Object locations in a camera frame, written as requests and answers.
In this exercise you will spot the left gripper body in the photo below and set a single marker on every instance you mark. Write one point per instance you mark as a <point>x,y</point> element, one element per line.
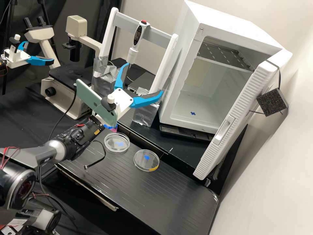
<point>16,57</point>

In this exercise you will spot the blue bottle holder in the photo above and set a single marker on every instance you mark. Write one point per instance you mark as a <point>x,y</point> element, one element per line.
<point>111,127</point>

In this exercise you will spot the right wrist camera phone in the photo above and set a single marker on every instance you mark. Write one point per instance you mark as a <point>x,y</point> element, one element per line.
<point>94,98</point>

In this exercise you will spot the cream microscope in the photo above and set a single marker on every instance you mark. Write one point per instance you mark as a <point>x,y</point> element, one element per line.
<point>61,95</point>

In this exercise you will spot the pipette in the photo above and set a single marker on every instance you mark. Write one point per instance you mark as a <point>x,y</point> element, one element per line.
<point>138,34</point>

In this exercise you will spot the white pipette stand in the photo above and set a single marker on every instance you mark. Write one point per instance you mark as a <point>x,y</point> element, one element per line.
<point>127,23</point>

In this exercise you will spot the incubator door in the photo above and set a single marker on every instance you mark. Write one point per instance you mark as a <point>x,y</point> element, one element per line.
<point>234,122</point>

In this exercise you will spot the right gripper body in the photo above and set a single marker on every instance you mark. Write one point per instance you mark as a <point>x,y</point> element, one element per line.
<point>123,99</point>

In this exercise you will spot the black pole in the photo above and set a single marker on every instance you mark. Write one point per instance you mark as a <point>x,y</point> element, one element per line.
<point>7,49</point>

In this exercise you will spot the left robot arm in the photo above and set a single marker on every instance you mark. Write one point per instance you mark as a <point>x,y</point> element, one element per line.
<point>2,64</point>

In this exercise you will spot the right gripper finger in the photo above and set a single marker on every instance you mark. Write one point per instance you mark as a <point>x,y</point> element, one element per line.
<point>144,100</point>
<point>119,80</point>

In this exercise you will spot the white incubator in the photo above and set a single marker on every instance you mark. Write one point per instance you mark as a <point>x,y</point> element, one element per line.
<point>185,49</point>

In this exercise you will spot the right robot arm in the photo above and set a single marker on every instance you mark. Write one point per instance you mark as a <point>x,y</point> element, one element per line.
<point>49,149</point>

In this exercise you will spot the petri dish lid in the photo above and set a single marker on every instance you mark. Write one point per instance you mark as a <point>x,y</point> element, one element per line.
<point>146,160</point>

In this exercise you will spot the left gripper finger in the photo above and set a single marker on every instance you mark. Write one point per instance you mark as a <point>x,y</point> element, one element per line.
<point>22,45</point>
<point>40,60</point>

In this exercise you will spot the black platform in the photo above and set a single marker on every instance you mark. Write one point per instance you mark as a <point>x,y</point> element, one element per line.
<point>151,195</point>
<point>181,153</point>

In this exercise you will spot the petri dish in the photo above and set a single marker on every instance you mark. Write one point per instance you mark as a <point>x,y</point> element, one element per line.
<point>117,142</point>

